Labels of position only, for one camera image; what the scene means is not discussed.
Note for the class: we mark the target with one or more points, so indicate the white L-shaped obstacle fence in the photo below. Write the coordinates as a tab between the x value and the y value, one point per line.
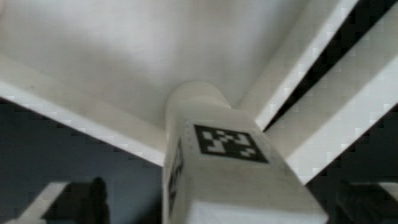
345	103

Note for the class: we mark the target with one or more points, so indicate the white table leg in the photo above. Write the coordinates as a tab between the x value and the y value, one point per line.
230	183

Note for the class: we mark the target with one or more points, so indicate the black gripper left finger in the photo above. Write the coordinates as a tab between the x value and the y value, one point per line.
68	204

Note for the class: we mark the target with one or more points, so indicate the white square tabletop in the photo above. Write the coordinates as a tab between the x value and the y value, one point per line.
98	54

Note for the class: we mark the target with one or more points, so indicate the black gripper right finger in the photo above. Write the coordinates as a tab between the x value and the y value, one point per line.
368	202

